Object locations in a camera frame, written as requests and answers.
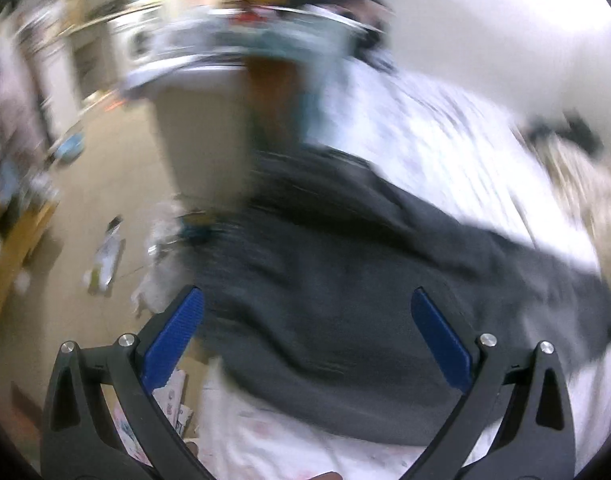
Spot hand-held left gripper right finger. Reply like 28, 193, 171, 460
400, 287, 579, 480

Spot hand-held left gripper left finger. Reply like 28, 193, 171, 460
39, 285, 221, 480

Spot dark grey pants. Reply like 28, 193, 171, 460
185, 145, 611, 448

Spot pink printed paper package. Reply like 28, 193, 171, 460
112, 367, 196, 461

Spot white plastic bag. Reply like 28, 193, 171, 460
132, 200, 196, 318

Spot yellow wooden furniture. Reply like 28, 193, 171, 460
0, 200, 56, 331

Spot cream blanket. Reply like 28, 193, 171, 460
530, 130, 611, 266

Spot white floral bed sheet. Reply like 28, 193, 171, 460
195, 60, 611, 480

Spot beige bed board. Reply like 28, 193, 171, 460
150, 67, 258, 211

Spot small blue thing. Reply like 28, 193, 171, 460
52, 132, 83, 161

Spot black cloth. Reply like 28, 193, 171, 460
528, 115, 603, 153

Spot white washing machine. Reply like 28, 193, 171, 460
112, 7, 161, 68

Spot teal covered headboard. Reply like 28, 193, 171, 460
210, 5, 366, 146

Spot red and yellow clutter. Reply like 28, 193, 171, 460
230, 0, 296, 26

